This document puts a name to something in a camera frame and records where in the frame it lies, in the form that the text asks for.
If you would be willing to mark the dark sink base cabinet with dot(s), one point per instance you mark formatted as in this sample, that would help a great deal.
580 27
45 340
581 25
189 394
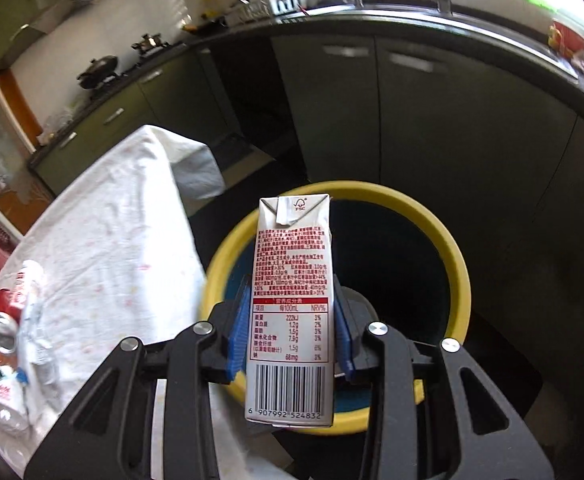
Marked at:
422 110

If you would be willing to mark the clear plastic bags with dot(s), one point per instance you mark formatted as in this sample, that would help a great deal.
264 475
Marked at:
56 127

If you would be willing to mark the white and red can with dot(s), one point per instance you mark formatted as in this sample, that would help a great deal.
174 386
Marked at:
27 280

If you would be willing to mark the green base cabinet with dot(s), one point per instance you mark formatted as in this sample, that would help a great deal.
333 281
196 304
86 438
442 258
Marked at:
136 105

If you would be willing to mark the white floral tablecloth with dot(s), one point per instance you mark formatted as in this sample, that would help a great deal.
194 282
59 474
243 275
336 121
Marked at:
121 240

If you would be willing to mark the red soda can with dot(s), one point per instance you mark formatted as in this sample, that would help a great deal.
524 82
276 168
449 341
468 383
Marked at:
6 302

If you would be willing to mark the white red-print milk carton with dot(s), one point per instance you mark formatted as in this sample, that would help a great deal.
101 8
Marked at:
292 270

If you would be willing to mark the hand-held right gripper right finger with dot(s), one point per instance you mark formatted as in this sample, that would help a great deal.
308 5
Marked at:
344 330

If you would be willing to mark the yellow-rimmed dark bin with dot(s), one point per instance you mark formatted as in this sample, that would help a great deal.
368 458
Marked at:
372 191

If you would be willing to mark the dark frying pan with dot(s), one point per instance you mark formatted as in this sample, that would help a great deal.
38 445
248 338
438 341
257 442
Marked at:
201 25

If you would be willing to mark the red pot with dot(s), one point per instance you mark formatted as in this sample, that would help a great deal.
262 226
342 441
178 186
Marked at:
567 40

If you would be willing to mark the black kitchen countertop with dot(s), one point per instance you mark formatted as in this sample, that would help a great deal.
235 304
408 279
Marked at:
412 15

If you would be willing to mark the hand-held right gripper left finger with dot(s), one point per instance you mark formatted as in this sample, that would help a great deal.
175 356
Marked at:
237 330

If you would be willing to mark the gas stove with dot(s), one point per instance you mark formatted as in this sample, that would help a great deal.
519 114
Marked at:
131 67

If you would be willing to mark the clear plastic bottle red label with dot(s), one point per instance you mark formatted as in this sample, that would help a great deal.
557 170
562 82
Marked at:
4 390

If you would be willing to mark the black wok with lid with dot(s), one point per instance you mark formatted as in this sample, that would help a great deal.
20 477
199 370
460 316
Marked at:
99 67

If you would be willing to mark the white dish rack with dishes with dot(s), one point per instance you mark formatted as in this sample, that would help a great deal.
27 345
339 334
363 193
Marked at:
272 7

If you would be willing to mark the steel pot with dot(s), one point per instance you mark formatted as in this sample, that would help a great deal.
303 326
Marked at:
147 44

